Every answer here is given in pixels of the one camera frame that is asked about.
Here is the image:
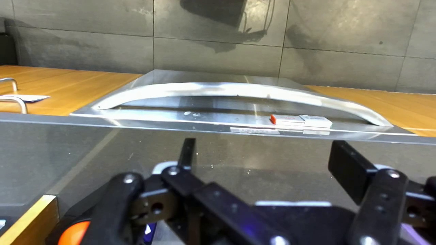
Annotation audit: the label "stainless steel dishwasher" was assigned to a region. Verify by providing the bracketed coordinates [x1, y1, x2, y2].
[70, 67, 412, 137]

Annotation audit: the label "dishwasher label sticker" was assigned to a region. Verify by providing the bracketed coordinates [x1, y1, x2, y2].
[268, 113, 333, 136]

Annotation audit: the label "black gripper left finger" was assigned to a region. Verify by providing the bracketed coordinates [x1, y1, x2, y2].
[78, 136, 197, 245]

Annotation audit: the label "wooden lower cabinets by sink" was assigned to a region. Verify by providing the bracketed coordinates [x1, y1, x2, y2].
[309, 84, 436, 139]

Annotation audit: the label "wooden drawer with steel handle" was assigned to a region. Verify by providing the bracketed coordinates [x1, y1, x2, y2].
[0, 75, 114, 117]

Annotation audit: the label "wooden condiment box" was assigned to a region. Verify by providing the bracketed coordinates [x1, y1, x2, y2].
[0, 193, 61, 245]

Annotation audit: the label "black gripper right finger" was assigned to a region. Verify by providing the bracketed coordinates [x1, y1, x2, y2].
[326, 139, 410, 245]

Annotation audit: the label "white cabinet label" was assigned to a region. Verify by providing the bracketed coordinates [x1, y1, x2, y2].
[6, 91, 50, 105]

